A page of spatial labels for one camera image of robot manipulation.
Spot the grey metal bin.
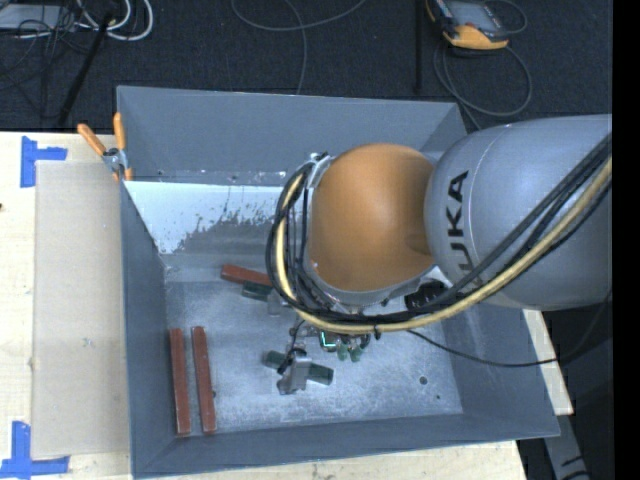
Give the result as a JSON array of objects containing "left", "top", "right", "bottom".
[{"left": 115, "top": 85, "right": 562, "bottom": 480}]

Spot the black cylinder on white bracket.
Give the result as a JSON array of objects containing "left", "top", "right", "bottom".
[{"left": 402, "top": 267, "right": 454, "bottom": 315}]

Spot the red-brown flat block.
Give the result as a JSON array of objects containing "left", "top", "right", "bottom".
[
  {"left": 168, "top": 327, "right": 193, "bottom": 437},
  {"left": 190, "top": 325, "right": 218, "bottom": 435},
  {"left": 220, "top": 263, "right": 274, "bottom": 288}
]

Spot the pale cardboard board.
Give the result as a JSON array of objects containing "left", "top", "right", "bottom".
[{"left": 30, "top": 160, "right": 132, "bottom": 462}]

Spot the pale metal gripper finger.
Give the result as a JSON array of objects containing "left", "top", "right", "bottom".
[
  {"left": 266, "top": 290, "right": 292, "bottom": 318},
  {"left": 276, "top": 349, "right": 314, "bottom": 396}
]

